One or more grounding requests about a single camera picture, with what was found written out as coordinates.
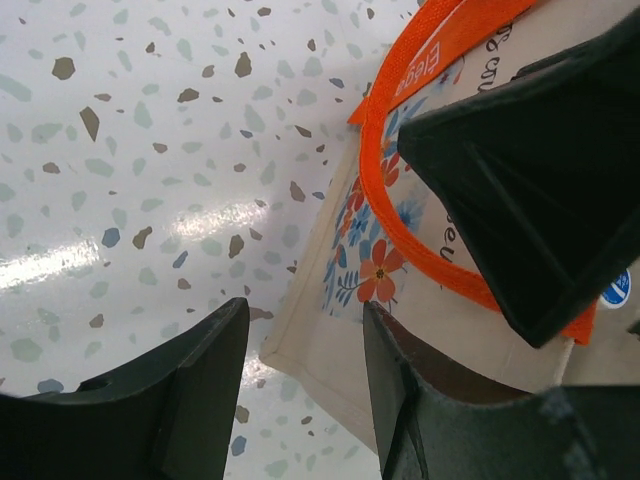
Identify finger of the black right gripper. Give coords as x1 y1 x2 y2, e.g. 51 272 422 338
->
398 9 639 348

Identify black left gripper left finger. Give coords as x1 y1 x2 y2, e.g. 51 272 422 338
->
1 298 250 479

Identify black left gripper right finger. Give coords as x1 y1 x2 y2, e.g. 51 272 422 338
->
363 302 639 479

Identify blue label water bottle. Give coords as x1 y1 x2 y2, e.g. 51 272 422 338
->
599 269 632 310

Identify beige canvas bag orange handles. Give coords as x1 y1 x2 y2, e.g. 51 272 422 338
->
260 1 639 447

